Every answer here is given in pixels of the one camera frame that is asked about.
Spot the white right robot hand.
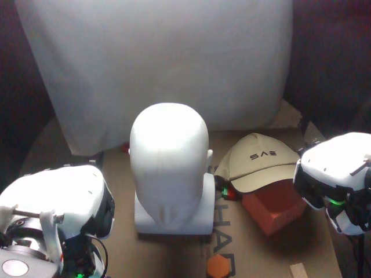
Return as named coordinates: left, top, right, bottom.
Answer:
left=292, top=131, right=371, bottom=236

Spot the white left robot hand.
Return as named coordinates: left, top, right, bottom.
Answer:
left=0, top=158, right=116, bottom=241

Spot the beige baseball cap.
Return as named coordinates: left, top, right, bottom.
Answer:
left=214, top=132, right=302, bottom=194

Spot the white mannequin head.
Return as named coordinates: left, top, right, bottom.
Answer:
left=129, top=103, right=216, bottom=236

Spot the orange cube block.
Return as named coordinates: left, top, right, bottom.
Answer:
left=242, top=178, right=308, bottom=237

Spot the red and green toy brick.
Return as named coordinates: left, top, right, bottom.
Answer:
left=220, top=185, right=239, bottom=201

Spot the pale wooden block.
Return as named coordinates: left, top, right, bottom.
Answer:
left=289, top=263, right=310, bottom=278

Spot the brown cardboard sheet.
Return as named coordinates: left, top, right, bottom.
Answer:
left=8, top=98, right=345, bottom=278

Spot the orange hexagonal block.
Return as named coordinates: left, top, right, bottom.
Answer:
left=206, top=254, right=232, bottom=278

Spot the white backdrop sheet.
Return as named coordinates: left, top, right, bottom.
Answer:
left=14, top=0, right=294, bottom=157

